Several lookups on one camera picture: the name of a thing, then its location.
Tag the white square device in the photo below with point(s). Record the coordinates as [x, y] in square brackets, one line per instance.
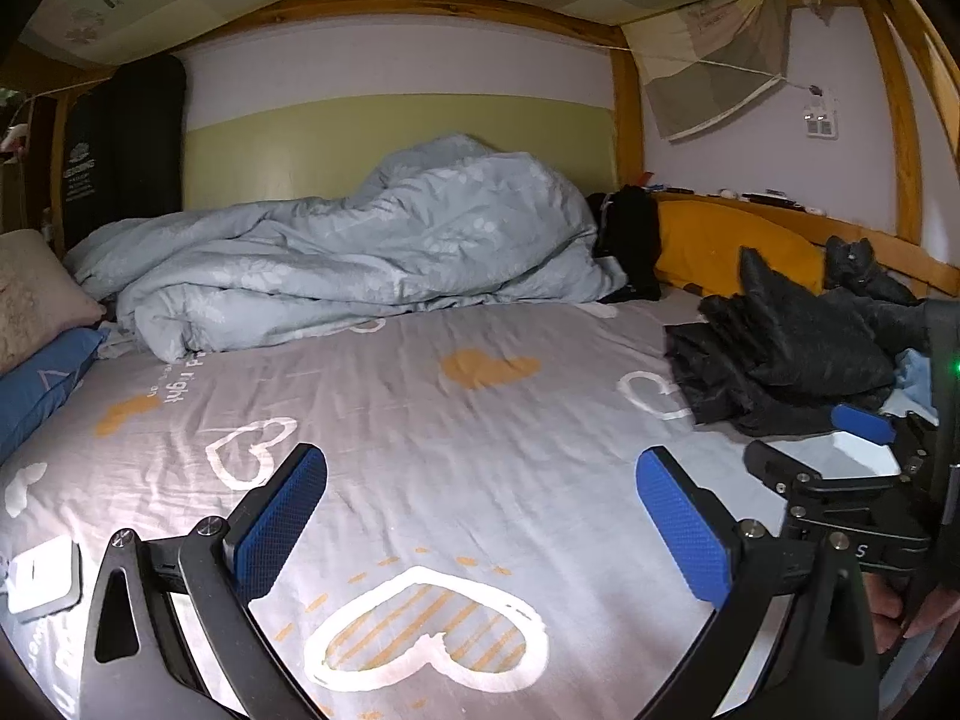
[45, 577]

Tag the black bag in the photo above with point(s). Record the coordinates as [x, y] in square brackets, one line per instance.
[634, 240]

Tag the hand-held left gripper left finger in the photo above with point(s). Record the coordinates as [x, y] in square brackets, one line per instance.
[281, 517]

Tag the yellow pillow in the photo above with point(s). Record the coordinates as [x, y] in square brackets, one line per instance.
[712, 240]

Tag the light blue cloth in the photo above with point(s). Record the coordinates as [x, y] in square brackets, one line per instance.
[919, 382]

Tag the person's right hand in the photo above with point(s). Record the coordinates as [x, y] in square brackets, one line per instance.
[889, 615]

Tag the blue pillow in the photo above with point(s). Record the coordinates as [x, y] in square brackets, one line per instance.
[45, 382]

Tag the black puffer jacket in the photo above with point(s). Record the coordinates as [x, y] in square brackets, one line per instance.
[787, 345]

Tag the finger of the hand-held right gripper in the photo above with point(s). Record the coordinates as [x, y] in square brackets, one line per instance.
[772, 461]
[862, 424]

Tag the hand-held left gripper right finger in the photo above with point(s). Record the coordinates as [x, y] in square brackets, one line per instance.
[682, 525]

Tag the dark clothes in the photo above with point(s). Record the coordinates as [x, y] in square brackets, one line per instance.
[855, 262]

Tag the wooden bed frame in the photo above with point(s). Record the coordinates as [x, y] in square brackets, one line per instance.
[626, 127]

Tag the light grey duvet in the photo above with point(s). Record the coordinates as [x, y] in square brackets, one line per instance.
[375, 255]

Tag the beige pillow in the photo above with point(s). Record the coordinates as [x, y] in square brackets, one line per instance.
[37, 292]

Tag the white wall socket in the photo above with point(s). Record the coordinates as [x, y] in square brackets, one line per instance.
[817, 120]

